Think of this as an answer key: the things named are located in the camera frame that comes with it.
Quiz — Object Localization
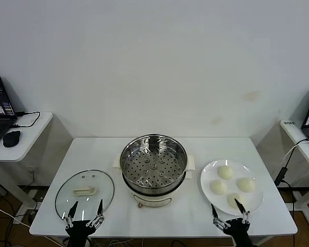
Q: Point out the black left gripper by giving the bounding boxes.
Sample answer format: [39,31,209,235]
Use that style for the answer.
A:
[62,199,106,247]

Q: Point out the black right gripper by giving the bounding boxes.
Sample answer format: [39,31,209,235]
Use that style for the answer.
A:
[211,198,256,247]

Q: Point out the white steamed baozi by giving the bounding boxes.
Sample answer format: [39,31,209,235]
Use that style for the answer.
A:
[236,177,256,192]
[226,192,247,208]
[217,165,234,180]
[210,179,228,196]

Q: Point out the round glass pot lid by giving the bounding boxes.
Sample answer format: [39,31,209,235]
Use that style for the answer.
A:
[55,169,115,224]

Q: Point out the perforated steel steamer basket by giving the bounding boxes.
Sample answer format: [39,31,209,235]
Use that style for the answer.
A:
[119,133,188,190]

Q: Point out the round white plate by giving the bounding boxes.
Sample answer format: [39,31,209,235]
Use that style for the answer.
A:
[200,159,265,216]

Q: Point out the cream electric cooker pot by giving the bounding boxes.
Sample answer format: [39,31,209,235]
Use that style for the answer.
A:
[113,153,196,208]

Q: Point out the black computer mouse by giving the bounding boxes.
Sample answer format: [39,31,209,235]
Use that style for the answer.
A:
[3,130,21,148]

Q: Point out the black adapter cable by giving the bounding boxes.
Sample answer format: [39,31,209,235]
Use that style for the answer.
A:
[274,144,301,186]

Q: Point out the white floor cable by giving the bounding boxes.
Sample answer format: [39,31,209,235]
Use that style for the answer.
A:
[0,200,31,228]

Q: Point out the black laptop power cable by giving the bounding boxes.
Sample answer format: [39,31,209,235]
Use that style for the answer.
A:
[10,110,41,129]

